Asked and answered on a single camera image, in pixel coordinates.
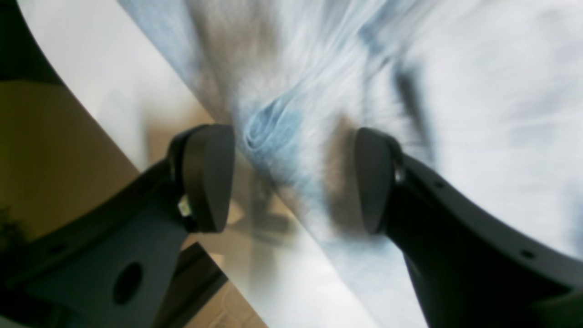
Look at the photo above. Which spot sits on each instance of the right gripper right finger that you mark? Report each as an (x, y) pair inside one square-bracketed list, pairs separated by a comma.
[(468, 269)]

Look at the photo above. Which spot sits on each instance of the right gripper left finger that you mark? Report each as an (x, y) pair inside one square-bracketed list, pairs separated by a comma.
[(121, 265)]

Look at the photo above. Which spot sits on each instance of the grey T-shirt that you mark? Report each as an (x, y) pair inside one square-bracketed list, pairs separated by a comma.
[(486, 92)]

